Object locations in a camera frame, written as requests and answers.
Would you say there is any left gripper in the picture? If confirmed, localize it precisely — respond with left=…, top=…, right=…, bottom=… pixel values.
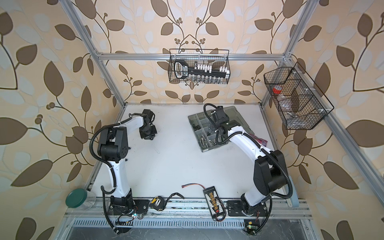
left=140, top=124, right=158, bottom=139

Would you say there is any grey compartment organizer box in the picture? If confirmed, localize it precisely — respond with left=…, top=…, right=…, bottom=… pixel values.
left=188, top=106, right=254, bottom=153

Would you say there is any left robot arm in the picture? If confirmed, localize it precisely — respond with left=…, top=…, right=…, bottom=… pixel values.
left=90, top=109, right=157, bottom=216

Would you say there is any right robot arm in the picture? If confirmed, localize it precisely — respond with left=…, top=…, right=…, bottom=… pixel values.
left=203, top=103, right=294, bottom=216

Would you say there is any pink candy bag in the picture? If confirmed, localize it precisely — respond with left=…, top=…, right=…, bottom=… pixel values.
left=252, top=135, right=268, bottom=147

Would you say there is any socket set holder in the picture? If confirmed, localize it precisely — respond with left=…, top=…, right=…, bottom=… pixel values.
left=173, top=60, right=231, bottom=79

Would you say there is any red cap bottle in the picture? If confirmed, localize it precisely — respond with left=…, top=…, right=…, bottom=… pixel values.
left=272, top=85, right=283, bottom=96

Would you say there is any yellow black tape measure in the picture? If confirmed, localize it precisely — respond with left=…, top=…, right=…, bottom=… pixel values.
left=149, top=196, right=166, bottom=212

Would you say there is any black charger board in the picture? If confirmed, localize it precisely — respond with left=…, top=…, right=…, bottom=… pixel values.
left=203, top=186, right=227, bottom=222

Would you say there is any green lid jar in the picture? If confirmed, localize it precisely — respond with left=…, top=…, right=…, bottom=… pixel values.
left=65, top=189, right=96, bottom=211

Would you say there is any center wire basket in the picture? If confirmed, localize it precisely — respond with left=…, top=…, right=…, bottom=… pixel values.
left=168, top=48, right=231, bottom=85

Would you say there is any wire basket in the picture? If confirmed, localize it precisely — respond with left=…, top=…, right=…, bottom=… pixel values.
left=168, top=48, right=231, bottom=85
left=264, top=63, right=334, bottom=130

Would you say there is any red black cable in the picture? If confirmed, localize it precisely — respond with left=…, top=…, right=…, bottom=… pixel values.
left=181, top=182, right=206, bottom=190

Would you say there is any right wire basket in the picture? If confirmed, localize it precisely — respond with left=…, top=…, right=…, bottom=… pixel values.
left=264, top=63, right=334, bottom=130

